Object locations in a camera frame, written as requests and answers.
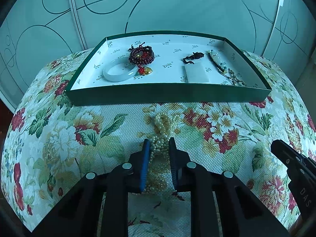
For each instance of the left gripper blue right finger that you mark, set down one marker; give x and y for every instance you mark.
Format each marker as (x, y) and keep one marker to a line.
(173, 162)

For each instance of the black cord jade pendant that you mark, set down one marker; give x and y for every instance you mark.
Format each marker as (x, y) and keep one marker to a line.
(195, 72)

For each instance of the frosted glass wardrobe doors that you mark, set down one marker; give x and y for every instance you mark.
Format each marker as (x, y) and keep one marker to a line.
(36, 32)

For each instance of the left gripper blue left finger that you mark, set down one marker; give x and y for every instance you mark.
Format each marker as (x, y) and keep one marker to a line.
(145, 159)

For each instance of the pale jade bangle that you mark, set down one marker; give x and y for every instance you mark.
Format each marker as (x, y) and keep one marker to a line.
(119, 70)

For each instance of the red knot gold charm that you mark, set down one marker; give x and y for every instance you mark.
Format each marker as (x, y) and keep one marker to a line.
(144, 70)

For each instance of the green shallow gift box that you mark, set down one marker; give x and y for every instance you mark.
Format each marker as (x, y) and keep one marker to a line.
(232, 76)

